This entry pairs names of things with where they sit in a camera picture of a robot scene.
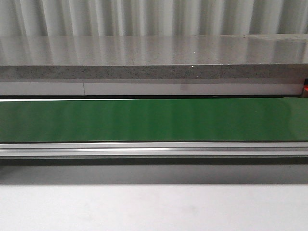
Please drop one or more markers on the grey stone countertop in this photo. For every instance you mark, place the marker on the grey stone countertop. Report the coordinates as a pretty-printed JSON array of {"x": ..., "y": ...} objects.
[{"x": 167, "y": 66}]

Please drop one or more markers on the white pleated curtain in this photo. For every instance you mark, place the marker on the white pleated curtain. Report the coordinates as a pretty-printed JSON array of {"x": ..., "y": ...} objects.
[{"x": 152, "y": 17}]

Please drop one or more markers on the green conveyor belt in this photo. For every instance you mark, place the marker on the green conveyor belt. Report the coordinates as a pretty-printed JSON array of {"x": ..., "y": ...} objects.
[{"x": 230, "y": 119}]

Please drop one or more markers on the aluminium conveyor frame rail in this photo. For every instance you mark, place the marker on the aluminium conveyor frame rail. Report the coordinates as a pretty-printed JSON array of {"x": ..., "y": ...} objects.
[{"x": 91, "y": 150}]

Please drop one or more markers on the red object at right edge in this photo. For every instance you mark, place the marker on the red object at right edge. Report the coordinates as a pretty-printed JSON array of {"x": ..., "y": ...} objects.
[{"x": 305, "y": 89}]

